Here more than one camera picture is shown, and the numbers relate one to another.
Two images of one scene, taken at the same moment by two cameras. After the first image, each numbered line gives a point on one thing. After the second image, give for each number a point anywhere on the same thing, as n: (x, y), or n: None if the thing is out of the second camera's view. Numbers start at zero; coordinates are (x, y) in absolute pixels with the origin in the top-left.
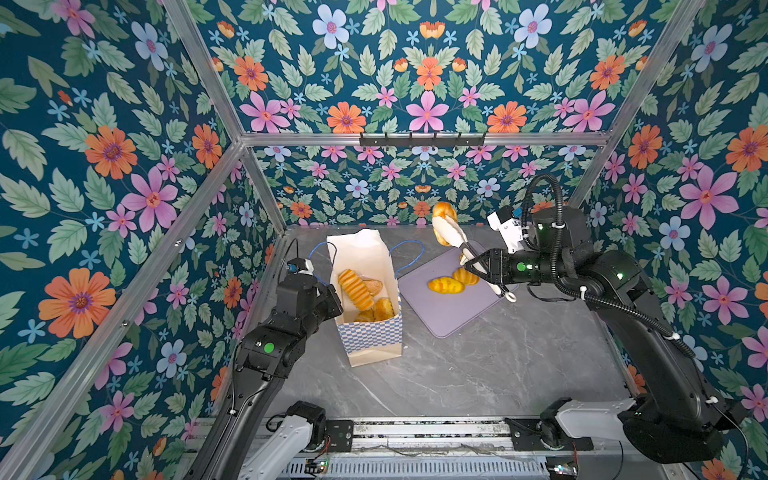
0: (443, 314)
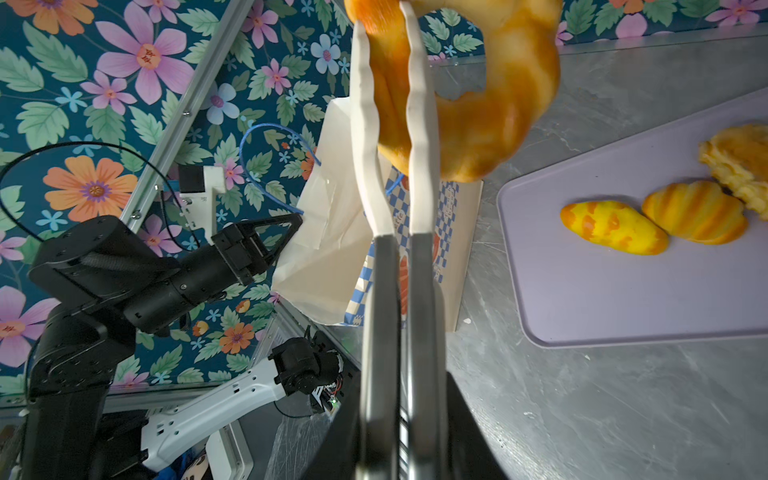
0: (572, 292)
